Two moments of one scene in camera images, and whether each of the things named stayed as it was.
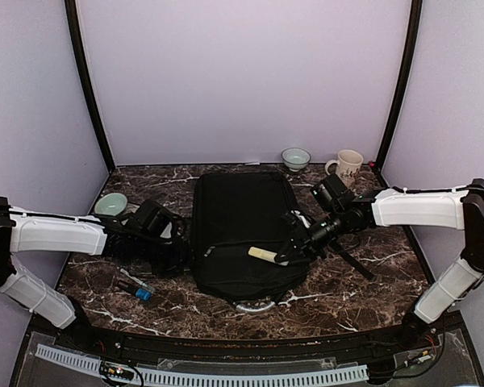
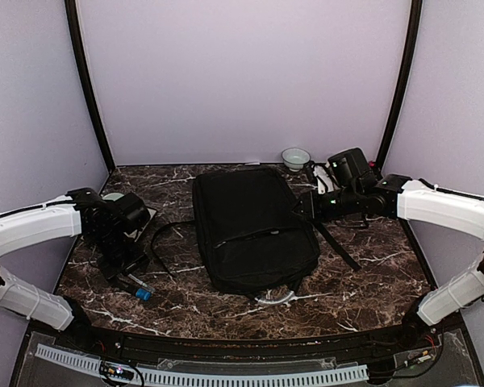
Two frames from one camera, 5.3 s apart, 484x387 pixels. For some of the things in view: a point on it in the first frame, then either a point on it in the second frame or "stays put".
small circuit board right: [416, 357] stays put
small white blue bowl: [295, 158] stays put
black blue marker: [143, 293] stays put
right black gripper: [302, 239] → [310, 209]
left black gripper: [179, 260] → [138, 259]
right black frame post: [395, 108] stays put
